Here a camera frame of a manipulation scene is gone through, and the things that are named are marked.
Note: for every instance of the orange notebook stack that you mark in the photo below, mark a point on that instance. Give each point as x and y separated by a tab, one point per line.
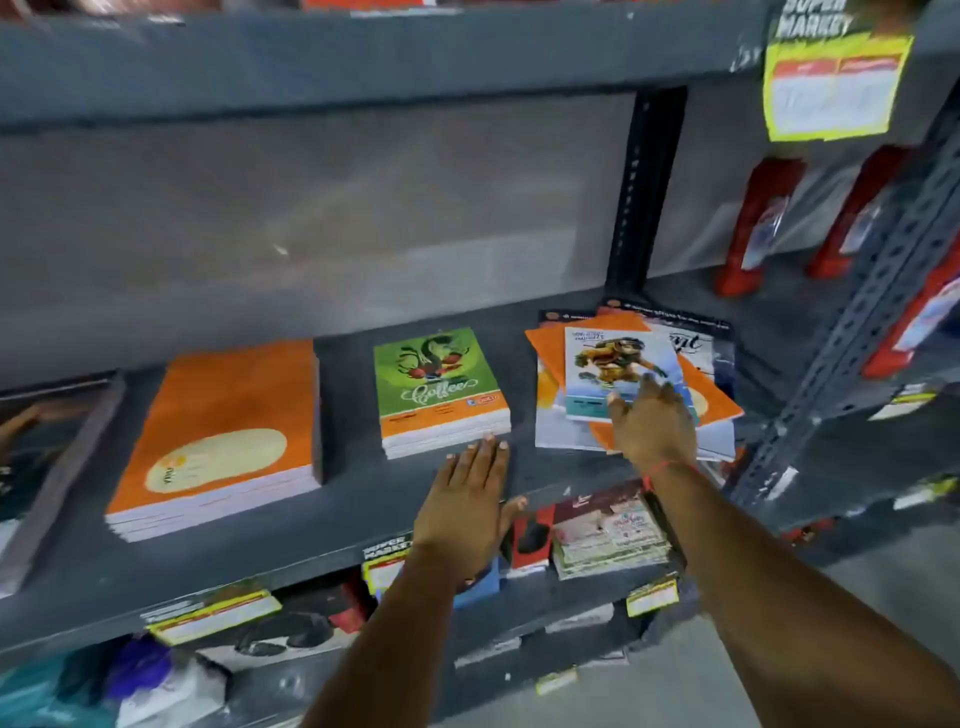
225	405

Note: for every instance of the black headphone box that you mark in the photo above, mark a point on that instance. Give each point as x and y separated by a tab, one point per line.
292	630

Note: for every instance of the grey metal shelf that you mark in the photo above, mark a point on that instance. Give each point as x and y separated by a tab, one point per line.
352	517

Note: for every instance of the white purple product box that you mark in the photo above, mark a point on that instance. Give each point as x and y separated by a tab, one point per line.
150	675

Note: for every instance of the person's right hand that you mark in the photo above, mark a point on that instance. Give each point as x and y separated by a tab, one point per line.
656	427

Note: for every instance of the Present is a gift notebooks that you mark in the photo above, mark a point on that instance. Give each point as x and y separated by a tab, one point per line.
705	349

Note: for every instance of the person's right forearm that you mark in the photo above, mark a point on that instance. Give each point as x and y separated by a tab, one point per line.
787	622

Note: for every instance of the green coffee notebook stack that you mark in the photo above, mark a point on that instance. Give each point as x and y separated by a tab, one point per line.
431	375

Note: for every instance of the stack of printed paper cards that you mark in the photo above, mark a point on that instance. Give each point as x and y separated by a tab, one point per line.
611	536

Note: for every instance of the person's left forearm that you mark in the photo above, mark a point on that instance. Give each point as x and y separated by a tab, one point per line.
390	652

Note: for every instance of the snowboarder cover notebook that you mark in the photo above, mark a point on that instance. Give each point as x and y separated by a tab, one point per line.
600	390

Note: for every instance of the white flat box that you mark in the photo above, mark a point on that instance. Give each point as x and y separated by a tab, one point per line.
581	619
487	652

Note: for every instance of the large yellow price sign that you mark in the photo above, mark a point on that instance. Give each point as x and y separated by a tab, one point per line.
832	90

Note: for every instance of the blue headphone box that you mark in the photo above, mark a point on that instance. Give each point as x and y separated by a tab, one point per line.
480	589

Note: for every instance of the person's left hand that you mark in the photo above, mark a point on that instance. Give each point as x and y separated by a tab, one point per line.
465	517

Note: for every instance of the red black product box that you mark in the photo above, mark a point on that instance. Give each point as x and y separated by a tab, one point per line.
532	540

